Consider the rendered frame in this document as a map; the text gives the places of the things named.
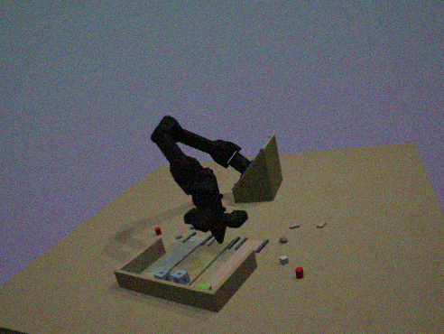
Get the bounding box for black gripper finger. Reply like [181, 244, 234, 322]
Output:
[214, 225, 227, 242]
[209, 228, 219, 242]

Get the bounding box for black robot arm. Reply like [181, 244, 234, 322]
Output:
[151, 116, 253, 232]

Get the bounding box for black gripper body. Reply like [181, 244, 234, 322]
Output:
[183, 194, 248, 227]

